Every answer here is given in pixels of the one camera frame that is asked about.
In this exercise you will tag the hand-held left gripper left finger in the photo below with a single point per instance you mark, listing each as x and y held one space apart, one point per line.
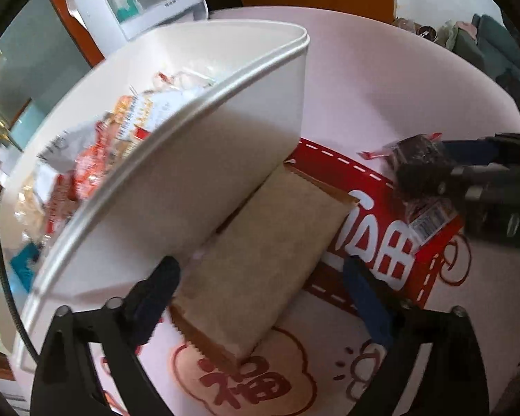
156 299

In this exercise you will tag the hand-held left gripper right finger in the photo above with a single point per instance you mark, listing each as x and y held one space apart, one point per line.
367 297

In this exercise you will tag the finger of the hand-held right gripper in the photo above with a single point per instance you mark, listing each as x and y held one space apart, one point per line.
468 151
433 180

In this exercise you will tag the clear dark cake packet red edge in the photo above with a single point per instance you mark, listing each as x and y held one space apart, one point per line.
411 154

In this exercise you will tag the tan paper snack packet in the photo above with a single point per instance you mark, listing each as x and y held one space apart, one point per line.
264 251

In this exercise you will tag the white plastic bin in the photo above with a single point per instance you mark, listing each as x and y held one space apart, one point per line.
186 173

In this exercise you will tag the red and white cookie packet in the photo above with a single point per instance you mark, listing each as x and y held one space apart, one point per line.
80 173

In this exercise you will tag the clear puffed rice packet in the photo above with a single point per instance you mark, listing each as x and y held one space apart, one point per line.
32 214

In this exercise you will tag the silver snack packet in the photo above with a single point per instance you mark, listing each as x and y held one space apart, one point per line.
65 145

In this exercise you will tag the orange and white bar packet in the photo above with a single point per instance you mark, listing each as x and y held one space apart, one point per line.
156 110

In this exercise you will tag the clear nut candy bag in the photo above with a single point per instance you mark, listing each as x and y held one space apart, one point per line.
182 80

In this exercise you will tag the dark teal sofa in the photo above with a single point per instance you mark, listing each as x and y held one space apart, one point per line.
502 52

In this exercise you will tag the pink cartoon print tablecloth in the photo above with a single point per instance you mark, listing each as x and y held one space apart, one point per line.
364 86

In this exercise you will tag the wooden glass cabinet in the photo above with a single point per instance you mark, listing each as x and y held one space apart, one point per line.
34 65

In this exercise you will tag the white countertop appliance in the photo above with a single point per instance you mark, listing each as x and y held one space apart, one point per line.
134 4

